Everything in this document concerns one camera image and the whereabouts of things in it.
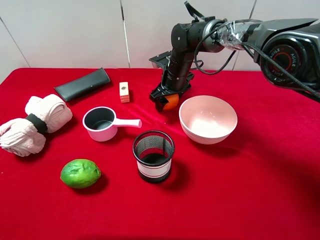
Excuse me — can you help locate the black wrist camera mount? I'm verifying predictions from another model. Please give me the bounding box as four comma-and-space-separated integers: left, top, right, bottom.
149, 50, 172, 70

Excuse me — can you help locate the rolled pink towel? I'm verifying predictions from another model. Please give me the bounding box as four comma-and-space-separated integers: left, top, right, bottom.
0, 94, 73, 157

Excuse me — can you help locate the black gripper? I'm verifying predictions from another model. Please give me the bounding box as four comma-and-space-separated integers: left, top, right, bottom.
149, 69, 194, 112

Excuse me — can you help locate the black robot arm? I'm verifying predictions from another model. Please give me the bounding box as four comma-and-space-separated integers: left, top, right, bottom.
149, 17, 320, 112

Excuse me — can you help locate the red tablecloth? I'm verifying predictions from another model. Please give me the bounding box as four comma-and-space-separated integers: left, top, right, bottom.
0, 68, 320, 240

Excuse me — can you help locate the green lime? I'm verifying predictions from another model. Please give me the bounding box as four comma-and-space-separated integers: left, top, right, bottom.
60, 159, 101, 189

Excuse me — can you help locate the black band on towel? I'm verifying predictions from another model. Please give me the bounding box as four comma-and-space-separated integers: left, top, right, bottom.
25, 113, 48, 135

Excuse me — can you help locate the black mesh pen holder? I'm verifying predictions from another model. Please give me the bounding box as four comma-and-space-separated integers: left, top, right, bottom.
132, 130, 175, 184

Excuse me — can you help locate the pink saucepan with handle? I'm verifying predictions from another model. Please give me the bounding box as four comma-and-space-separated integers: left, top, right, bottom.
82, 106, 142, 142

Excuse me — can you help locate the small wooden block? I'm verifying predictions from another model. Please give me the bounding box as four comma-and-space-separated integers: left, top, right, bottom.
119, 82, 130, 103

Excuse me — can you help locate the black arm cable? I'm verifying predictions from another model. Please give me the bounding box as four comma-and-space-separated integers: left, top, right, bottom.
183, 0, 320, 99

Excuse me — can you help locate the orange fruit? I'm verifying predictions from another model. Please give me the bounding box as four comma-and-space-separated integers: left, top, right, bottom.
163, 94, 179, 111

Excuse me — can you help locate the black leather pouch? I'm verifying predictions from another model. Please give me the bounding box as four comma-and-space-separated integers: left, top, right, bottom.
54, 68, 111, 102

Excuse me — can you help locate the pink bowl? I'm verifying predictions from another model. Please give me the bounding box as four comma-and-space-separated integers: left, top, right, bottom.
178, 95, 238, 145

